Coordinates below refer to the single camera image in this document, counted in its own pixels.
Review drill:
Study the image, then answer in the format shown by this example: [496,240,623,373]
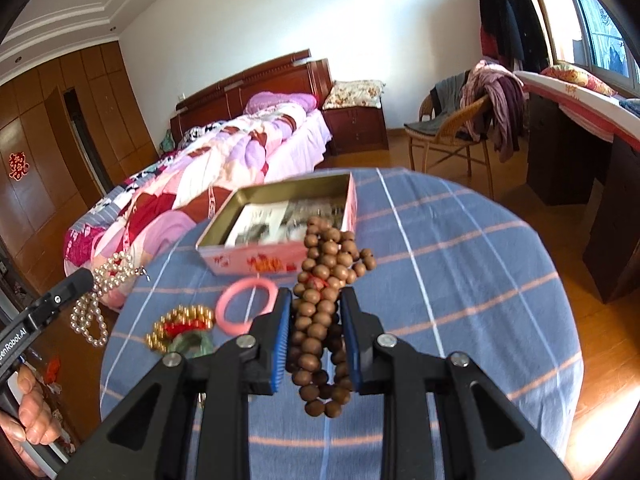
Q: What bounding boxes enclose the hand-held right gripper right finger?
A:
[339,289,576,480]

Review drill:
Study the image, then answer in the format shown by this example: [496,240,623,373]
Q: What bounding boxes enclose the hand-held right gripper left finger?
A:
[62,287,293,480]

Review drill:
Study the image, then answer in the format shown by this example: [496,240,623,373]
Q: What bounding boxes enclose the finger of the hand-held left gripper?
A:
[29,266,97,320]

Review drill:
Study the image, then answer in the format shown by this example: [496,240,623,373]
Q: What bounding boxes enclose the white pearl necklace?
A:
[70,252,151,348]

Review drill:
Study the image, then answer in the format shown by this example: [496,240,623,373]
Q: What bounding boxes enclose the brown wooden bead necklace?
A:
[290,216,378,418]

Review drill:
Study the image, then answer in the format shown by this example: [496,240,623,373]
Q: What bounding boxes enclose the pink bangle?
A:
[216,280,278,336]

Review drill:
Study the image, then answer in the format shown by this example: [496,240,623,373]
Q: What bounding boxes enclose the pink metal tin box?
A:
[195,171,358,277]

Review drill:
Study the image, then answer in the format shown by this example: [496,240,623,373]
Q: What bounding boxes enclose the green jade bangle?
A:
[167,327,215,359]

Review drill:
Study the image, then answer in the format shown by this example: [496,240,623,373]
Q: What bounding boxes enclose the amber bead bracelet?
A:
[145,304,216,353]

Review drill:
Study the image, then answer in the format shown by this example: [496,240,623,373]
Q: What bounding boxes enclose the person's left hand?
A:
[0,362,63,467]

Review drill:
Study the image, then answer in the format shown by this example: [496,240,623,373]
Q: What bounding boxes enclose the photos in tin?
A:
[225,199,346,247]

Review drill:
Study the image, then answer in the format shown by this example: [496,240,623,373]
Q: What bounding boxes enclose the blue plaid tablecloth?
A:
[99,166,586,480]

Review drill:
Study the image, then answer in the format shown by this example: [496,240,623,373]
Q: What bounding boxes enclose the red paper decoration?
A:
[7,151,27,182]

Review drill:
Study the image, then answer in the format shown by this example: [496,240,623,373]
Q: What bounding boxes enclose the wooden wardrobe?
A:
[0,40,161,301]

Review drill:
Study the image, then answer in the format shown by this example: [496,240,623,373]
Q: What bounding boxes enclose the patchwork quilt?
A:
[62,107,313,311]

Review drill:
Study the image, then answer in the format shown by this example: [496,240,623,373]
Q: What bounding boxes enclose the wooden nightstand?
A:
[322,102,390,156]

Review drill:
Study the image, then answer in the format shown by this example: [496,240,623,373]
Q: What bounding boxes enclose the wicker chair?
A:
[404,94,496,200]

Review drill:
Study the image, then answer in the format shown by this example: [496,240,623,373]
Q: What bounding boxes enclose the purple pillow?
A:
[244,91,318,114]

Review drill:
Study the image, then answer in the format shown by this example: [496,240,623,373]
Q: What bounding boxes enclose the floral cushion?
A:
[322,80,386,109]

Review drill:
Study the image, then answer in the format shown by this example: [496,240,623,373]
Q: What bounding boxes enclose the wooden bed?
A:
[62,49,335,311]

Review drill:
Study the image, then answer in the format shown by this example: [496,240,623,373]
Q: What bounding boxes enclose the grey garment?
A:
[405,72,472,136]

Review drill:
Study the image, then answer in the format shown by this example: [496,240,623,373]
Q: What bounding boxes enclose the dark desk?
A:
[525,90,640,303]

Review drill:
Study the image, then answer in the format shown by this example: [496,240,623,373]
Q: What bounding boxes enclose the pink purple clothes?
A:
[460,60,526,163]

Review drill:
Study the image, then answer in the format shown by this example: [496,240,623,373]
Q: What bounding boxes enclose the white red desk mat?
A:
[515,70,640,151]

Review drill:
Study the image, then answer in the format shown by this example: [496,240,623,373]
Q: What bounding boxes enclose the floral pillow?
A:
[540,61,618,97]

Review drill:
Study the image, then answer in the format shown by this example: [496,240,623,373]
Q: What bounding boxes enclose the coat rack with dark coats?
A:
[477,0,551,73]

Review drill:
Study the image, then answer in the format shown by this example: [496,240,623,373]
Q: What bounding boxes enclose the window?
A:
[530,0,640,91]

